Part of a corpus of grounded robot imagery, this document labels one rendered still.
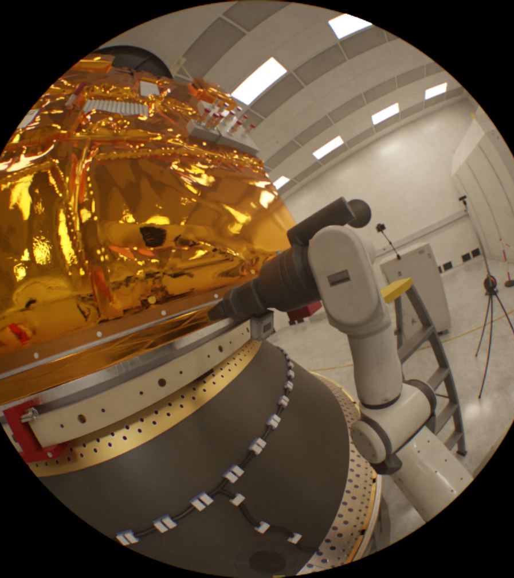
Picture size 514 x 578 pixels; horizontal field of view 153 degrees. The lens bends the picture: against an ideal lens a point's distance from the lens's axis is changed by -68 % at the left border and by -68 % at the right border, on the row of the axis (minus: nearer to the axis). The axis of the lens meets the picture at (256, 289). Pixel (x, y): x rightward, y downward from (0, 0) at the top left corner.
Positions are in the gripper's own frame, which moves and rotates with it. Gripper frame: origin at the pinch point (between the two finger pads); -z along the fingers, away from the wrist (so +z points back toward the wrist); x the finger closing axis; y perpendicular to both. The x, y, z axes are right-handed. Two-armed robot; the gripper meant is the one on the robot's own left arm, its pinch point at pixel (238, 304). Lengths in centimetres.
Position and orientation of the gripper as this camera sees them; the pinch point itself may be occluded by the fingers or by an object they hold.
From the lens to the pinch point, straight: 38.6
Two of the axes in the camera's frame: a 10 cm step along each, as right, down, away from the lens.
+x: -6.4, 2.2, -7.3
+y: 3.9, 9.2, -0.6
